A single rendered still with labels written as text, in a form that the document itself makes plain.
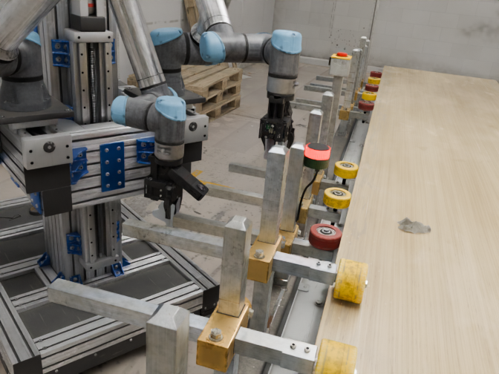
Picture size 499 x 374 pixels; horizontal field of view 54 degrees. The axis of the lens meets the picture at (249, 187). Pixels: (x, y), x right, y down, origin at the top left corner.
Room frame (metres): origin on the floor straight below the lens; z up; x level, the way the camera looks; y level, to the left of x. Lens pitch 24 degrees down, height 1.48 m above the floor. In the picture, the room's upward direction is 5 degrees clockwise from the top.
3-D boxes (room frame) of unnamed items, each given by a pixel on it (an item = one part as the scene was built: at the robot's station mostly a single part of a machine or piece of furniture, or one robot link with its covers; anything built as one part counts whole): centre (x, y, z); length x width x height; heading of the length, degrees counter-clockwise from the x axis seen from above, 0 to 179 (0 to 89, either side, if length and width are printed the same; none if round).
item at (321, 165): (1.13, -0.16, 1.07); 0.06 x 0.06 x 0.02
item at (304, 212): (1.36, -0.17, 0.83); 0.13 x 0.06 x 0.05; 166
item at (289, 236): (1.12, -0.11, 0.85); 0.13 x 0.06 x 0.05; 166
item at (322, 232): (1.08, -0.20, 0.85); 0.08 x 0.08 x 0.11
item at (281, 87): (1.25, -0.06, 1.22); 0.08 x 0.08 x 0.05
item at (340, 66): (1.88, -0.30, 1.18); 0.07 x 0.07 x 0.08; 76
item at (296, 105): (2.58, -0.38, 0.83); 0.43 x 0.03 x 0.04; 76
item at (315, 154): (1.13, -0.16, 1.10); 0.06 x 0.06 x 0.02
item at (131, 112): (1.23, 0.30, 1.12); 0.11 x 0.11 x 0.08; 74
